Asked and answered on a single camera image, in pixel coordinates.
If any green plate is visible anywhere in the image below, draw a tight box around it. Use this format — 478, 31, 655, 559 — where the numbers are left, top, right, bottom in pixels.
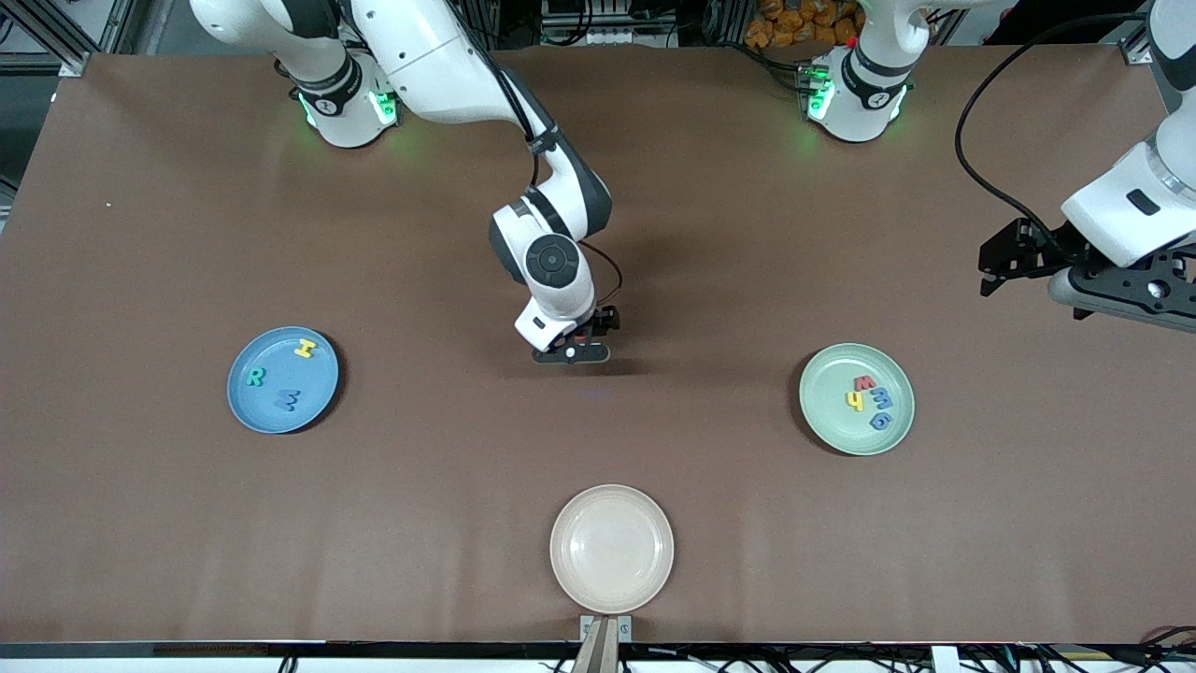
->
799, 343, 916, 457

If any blue plate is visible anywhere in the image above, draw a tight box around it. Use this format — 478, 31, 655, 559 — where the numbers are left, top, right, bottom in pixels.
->
227, 326, 340, 435

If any black cable bundle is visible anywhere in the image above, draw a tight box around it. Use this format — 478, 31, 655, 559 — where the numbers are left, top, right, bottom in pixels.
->
1018, 624, 1196, 673

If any orange bag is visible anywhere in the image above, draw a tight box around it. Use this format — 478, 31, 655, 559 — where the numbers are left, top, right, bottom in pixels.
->
745, 0, 865, 50

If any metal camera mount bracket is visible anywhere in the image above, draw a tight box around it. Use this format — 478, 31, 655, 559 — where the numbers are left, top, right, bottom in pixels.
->
572, 614, 634, 673

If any cream white plate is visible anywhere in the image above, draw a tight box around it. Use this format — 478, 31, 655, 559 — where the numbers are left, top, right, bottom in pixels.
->
549, 484, 675, 615

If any brown table mat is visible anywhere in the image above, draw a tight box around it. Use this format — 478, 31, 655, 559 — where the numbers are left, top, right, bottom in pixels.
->
0, 47, 1196, 646

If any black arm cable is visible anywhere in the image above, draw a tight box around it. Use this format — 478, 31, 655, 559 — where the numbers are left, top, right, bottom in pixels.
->
448, 0, 624, 314
954, 11, 1150, 267

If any white power strip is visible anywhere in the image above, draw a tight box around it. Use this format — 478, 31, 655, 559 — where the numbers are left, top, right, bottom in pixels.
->
540, 0, 678, 48

